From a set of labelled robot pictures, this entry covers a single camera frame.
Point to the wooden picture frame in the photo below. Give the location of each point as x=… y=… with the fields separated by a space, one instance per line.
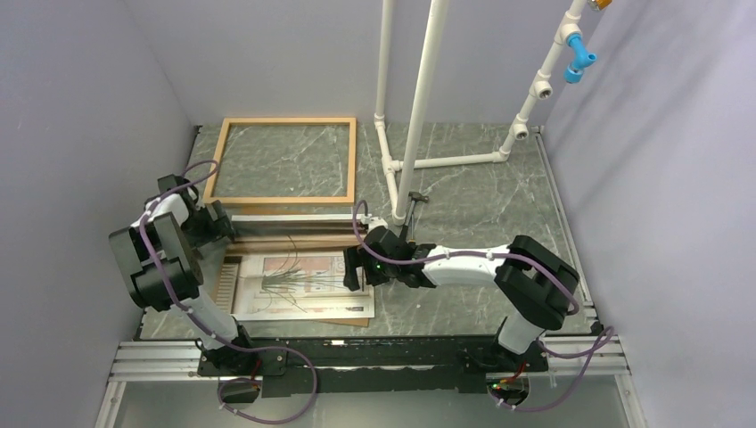
x=245 y=201

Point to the yellow pipe cap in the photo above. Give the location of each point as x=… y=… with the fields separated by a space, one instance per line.
x=599 y=5

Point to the brown fibreboard backing panel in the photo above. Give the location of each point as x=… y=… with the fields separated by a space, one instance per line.
x=224 y=288

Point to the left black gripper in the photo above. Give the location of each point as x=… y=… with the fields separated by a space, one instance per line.
x=218 y=228

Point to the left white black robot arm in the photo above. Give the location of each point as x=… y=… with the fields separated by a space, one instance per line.
x=158 y=257

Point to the black handle hammer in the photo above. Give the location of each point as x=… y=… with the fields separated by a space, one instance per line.
x=414 y=198

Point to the yellow black screwdriver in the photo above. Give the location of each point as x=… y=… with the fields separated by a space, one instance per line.
x=410 y=226

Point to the blue pipe fitting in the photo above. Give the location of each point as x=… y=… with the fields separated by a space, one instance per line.
x=582 y=59

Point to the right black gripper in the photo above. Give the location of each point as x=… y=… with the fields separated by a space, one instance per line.
x=355 y=257

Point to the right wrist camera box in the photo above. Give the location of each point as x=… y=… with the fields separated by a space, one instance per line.
x=370 y=222

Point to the printed plant photo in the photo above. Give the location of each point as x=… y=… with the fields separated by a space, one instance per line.
x=287 y=286

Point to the white PVC pipe structure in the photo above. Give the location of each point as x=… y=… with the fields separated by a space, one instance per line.
x=399 y=174

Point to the aluminium extrusion rail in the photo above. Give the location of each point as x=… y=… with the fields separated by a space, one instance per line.
x=145 y=361

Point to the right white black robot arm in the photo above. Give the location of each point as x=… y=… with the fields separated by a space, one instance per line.
x=539 y=284

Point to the clear glass pane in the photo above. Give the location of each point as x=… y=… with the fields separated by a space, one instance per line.
x=312 y=227

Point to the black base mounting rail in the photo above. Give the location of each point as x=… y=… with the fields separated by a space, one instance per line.
x=461 y=363

